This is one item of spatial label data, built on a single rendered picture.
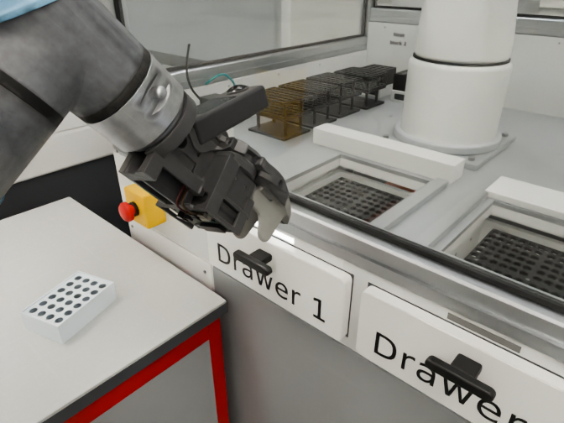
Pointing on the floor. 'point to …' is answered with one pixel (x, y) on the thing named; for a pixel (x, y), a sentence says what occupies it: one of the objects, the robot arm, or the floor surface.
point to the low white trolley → (106, 329)
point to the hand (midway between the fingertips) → (282, 211)
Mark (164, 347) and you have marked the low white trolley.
